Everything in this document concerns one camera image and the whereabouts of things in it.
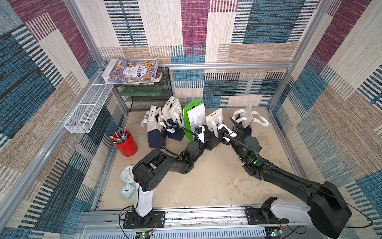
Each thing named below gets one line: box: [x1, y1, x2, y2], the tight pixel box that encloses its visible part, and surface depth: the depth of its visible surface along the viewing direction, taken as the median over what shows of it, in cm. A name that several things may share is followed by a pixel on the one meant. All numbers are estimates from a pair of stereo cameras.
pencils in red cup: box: [109, 126, 128, 144], surface depth 91 cm
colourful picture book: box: [107, 59, 160, 85], surface depth 81 cm
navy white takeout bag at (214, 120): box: [204, 107, 224, 138], surface depth 85 cm
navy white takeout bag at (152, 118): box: [140, 105, 167, 149], surface depth 85 cm
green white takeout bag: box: [183, 98, 206, 141], surface depth 88 cm
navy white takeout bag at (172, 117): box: [159, 96, 186, 142], surface depth 89 cm
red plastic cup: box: [112, 130, 139, 157], surface depth 91 cm
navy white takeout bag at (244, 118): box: [232, 106, 270, 137], surface depth 88 cm
